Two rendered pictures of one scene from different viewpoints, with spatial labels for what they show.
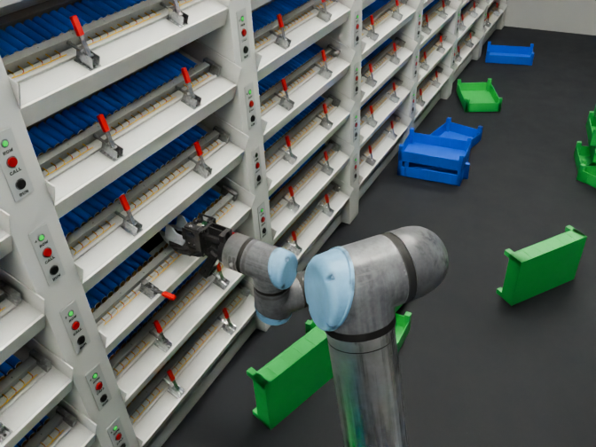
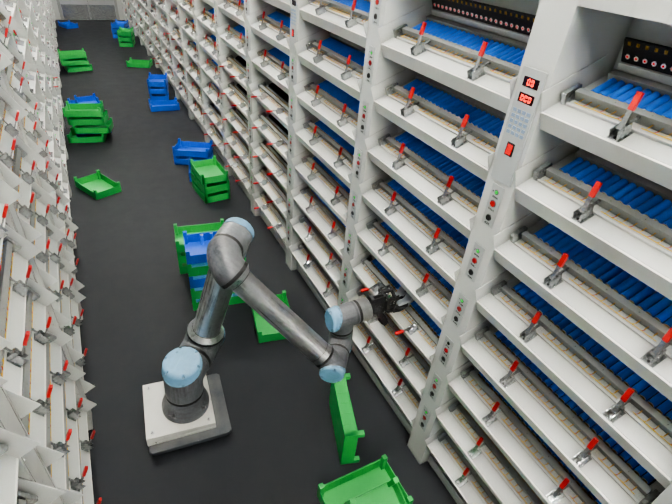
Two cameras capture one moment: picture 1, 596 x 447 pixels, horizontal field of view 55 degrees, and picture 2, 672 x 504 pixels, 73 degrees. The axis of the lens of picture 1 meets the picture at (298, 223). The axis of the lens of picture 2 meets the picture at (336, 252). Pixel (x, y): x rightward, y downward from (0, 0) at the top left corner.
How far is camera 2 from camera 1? 1.96 m
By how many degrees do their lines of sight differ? 89
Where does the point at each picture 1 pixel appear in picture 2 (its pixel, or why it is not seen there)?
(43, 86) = (381, 154)
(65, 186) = (372, 197)
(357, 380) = not seen: hidden behind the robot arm
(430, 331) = not seen: outside the picture
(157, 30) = (432, 191)
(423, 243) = (215, 242)
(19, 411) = (337, 241)
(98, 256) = (369, 239)
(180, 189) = (408, 278)
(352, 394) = not seen: hidden behind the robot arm
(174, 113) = (421, 240)
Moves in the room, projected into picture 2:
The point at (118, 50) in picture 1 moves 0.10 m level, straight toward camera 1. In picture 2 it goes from (409, 176) to (381, 170)
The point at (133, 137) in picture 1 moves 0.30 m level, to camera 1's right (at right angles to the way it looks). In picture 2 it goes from (402, 220) to (362, 258)
